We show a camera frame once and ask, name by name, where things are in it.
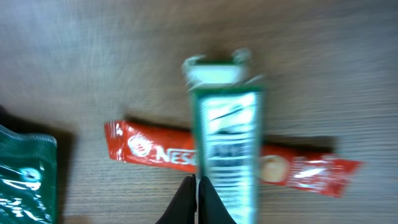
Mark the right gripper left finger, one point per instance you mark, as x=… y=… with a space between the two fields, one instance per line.
x=182 y=208

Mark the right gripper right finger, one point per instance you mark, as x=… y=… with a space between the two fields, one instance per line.
x=211 y=209

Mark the red Nescafe stick sachet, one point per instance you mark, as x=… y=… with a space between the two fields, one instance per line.
x=138 y=143

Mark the green white gum pack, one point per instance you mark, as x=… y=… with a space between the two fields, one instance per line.
x=227 y=124

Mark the green 3M gloves packet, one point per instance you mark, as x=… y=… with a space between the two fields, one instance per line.
x=28 y=178

